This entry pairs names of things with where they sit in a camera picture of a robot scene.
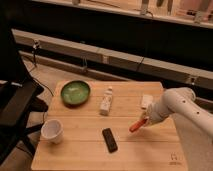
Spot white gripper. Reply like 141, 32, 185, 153
140, 102, 171, 126

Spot red pepper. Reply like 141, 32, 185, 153
129, 119, 147, 132

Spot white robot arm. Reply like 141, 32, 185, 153
141, 87, 213, 138

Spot white sponge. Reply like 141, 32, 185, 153
141, 94, 153, 109

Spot white plastic bottle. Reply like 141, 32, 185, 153
100, 86, 113, 116

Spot black rectangular block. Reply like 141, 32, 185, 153
102, 128, 118, 153

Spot wooden table board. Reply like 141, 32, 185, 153
31, 81, 187, 171

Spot green bowl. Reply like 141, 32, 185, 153
60, 80, 91, 106

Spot white cup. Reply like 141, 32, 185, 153
41, 119, 63, 144

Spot black office chair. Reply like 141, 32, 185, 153
0, 11, 48, 165

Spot black cable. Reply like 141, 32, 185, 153
19, 41, 54, 98

